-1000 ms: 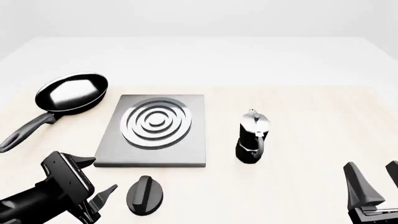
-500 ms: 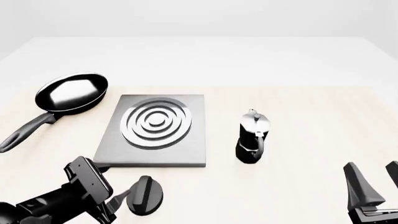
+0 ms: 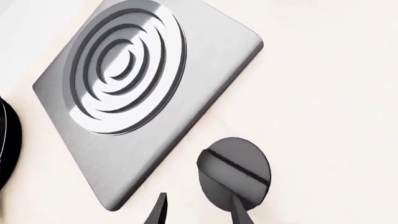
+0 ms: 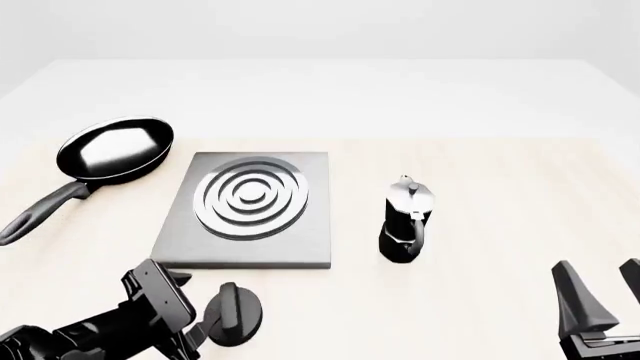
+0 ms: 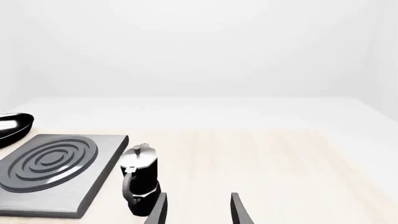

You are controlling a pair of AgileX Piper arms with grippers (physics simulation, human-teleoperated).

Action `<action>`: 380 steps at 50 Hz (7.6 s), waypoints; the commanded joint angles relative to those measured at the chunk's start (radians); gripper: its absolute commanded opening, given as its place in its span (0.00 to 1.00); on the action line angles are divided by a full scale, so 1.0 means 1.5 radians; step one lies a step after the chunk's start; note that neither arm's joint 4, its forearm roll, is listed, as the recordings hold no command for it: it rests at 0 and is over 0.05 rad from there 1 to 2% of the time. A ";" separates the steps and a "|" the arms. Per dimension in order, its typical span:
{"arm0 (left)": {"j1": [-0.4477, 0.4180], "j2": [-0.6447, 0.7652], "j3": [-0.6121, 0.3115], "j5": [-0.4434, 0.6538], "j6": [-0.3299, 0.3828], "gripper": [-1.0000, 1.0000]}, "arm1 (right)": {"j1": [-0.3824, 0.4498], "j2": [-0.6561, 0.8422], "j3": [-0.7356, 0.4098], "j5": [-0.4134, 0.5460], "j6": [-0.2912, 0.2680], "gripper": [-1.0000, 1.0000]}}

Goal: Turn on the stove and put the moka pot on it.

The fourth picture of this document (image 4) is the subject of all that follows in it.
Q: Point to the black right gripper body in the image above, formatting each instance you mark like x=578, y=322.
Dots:
x=600, y=348

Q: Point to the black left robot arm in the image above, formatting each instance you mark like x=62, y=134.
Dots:
x=75, y=337

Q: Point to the black frying pan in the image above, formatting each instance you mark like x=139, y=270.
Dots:
x=75, y=159

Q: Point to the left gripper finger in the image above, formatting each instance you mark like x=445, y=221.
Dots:
x=202, y=330
x=181, y=278

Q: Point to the flat grey stove plate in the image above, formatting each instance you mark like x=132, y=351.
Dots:
x=180, y=247

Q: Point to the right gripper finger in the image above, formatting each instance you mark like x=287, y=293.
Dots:
x=632, y=279
x=580, y=303

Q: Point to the black and silver moka pot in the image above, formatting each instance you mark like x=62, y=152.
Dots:
x=397, y=225

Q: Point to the round black stove knob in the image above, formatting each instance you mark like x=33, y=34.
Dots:
x=240, y=318

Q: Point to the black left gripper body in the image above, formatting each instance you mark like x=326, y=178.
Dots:
x=160, y=296

